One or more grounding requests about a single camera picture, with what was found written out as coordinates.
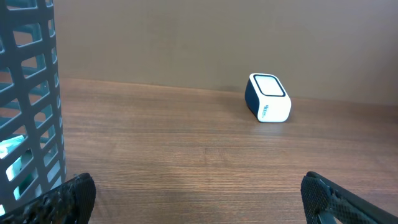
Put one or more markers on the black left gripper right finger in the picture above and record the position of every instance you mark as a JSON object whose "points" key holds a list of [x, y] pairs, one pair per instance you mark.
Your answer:
{"points": [[326, 202]]}

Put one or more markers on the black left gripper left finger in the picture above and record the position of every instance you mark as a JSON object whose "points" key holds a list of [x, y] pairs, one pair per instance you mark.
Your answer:
{"points": [[71, 202]]}

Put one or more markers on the green glove package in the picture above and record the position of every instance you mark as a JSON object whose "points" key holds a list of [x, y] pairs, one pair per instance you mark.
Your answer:
{"points": [[7, 147]]}

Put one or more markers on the white barcode scanner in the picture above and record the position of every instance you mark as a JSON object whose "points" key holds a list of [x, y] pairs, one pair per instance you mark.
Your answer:
{"points": [[267, 99]]}

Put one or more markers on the grey plastic lattice basket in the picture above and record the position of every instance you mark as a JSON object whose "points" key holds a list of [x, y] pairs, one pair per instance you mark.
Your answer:
{"points": [[30, 98]]}

